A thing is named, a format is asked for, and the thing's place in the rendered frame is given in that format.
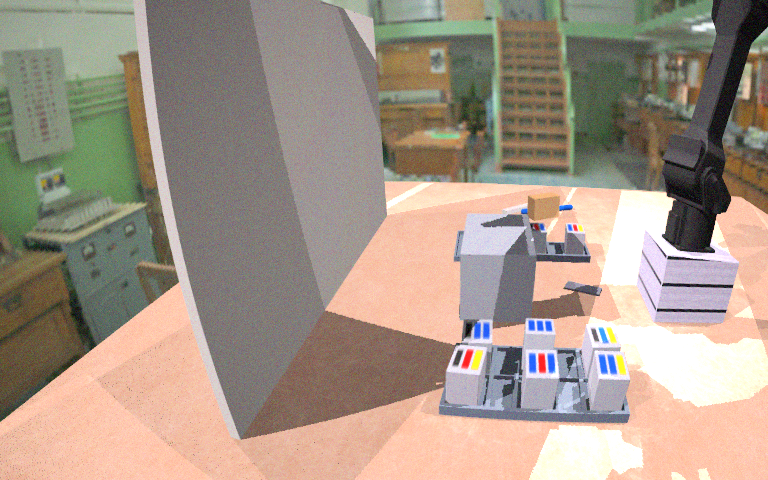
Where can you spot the blue cylinder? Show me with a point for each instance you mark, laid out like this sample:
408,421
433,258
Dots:
563,207

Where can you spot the tan cardboard box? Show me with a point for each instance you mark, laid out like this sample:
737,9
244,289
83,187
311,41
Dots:
543,206

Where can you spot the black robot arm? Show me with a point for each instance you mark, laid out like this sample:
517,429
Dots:
695,160

